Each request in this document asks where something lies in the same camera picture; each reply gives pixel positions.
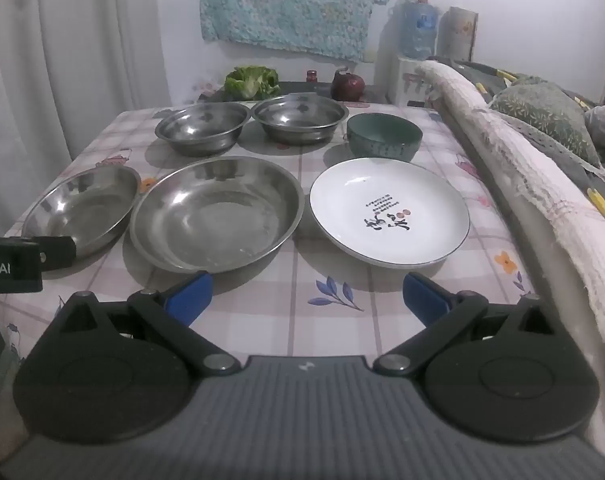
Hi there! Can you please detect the green ceramic bowl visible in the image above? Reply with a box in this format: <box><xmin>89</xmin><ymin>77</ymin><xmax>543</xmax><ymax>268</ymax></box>
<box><xmin>346</xmin><ymin>113</ymin><xmax>424</xmax><ymax>163</ymax></box>

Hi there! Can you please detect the floral blue wall cloth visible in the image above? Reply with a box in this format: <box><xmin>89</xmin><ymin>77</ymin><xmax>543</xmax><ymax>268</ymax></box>
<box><xmin>200</xmin><ymin>0</ymin><xmax>392</xmax><ymax>64</ymax></box>

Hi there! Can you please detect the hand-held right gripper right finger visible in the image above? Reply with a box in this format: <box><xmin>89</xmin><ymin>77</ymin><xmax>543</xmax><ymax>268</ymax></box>
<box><xmin>375</xmin><ymin>271</ymin><xmax>558</xmax><ymax>376</ymax></box>

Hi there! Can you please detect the blue water bottle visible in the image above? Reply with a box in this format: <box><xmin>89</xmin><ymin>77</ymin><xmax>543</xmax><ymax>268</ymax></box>
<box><xmin>397</xmin><ymin>0</ymin><xmax>439</xmax><ymax>60</ymax></box>

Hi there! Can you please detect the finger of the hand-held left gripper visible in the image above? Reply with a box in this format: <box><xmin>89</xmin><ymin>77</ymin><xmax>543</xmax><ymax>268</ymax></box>
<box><xmin>32</xmin><ymin>236</ymin><xmax>77</xmax><ymax>271</ymax></box>

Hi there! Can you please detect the green lettuce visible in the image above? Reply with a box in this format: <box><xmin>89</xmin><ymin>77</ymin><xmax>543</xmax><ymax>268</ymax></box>
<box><xmin>224</xmin><ymin>65</ymin><xmax>282</xmax><ymax>101</ymax></box>

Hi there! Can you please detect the black low table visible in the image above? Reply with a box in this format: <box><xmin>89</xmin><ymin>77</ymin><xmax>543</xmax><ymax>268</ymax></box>
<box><xmin>197</xmin><ymin>81</ymin><xmax>383</xmax><ymax>107</ymax></box>

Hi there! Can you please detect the large round stainless steel plate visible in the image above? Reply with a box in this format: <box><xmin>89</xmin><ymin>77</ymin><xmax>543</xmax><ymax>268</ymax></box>
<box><xmin>129</xmin><ymin>156</ymin><xmax>305</xmax><ymax>274</ymax></box>

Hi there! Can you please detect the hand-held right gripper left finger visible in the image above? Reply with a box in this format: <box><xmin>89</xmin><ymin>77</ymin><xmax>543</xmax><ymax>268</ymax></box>
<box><xmin>57</xmin><ymin>271</ymin><xmax>243</xmax><ymax>376</ymax></box>

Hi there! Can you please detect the white fringed blanket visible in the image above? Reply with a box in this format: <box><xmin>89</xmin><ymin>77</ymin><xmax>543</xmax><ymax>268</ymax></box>
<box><xmin>415</xmin><ymin>60</ymin><xmax>605</xmax><ymax>461</ymax></box>

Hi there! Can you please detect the stainless steel bowl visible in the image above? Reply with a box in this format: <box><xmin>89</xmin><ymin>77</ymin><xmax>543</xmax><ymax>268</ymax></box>
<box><xmin>155</xmin><ymin>102</ymin><xmax>251</xmax><ymax>157</ymax></box>
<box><xmin>251</xmin><ymin>94</ymin><xmax>350</xmax><ymax>146</ymax></box>

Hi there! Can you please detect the white curtain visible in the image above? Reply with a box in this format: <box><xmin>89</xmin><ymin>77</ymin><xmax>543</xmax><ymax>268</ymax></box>
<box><xmin>0</xmin><ymin>0</ymin><xmax>172</xmax><ymax>241</ymax></box>

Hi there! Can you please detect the white ceramic plate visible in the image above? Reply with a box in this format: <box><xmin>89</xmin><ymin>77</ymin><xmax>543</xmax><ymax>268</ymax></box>
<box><xmin>309</xmin><ymin>157</ymin><xmax>471</xmax><ymax>268</ymax></box>

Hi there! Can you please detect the red onion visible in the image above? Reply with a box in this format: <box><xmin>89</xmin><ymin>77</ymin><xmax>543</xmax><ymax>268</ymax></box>
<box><xmin>331</xmin><ymin>67</ymin><xmax>366</xmax><ymax>102</ymax></box>

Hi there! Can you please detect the green patterned pillow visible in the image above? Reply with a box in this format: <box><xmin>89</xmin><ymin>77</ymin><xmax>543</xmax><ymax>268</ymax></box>
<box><xmin>489</xmin><ymin>77</ymin><xmax>605</xmax><ymax>183</ymax></box>

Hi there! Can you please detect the oval stainless steel plate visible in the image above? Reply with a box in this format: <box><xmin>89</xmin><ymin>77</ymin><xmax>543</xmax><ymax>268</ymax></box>
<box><xmin>21</xmin><ymin>166</ymin><xmax>142</xmax><ymax>261</ymax></box>

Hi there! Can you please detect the white water dispenser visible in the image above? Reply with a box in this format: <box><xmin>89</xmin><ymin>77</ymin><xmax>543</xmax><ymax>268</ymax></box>
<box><xmin>387</xmin><ymin>55</ymin><xmax>433</xmax><ymax>108</ymax></box>

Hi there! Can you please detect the floral white roll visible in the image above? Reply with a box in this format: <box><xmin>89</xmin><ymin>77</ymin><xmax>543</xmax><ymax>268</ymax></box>
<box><xmin>439</xmin><ymin>6</ymin><xmax>479</xmax><ymax>62</ymax></box>

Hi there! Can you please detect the dark grey bedding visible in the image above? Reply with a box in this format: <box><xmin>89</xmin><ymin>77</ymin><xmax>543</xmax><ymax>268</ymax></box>
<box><xmin>427</xmin><ymin>56</ymin><xmax>605</xmax><ymax>241</ymax></box>

